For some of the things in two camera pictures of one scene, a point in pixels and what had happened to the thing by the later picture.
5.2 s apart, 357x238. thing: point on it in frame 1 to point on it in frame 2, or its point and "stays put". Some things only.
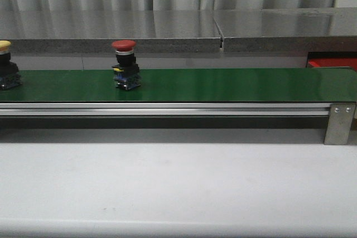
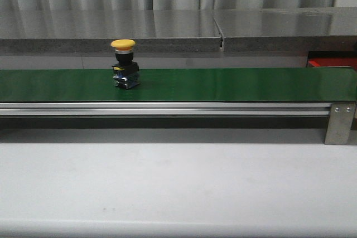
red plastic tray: (333, 62) stays put
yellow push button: (9, 78) to (126, 74)
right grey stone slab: (263, 30) stays put
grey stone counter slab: (95, 31) stays put
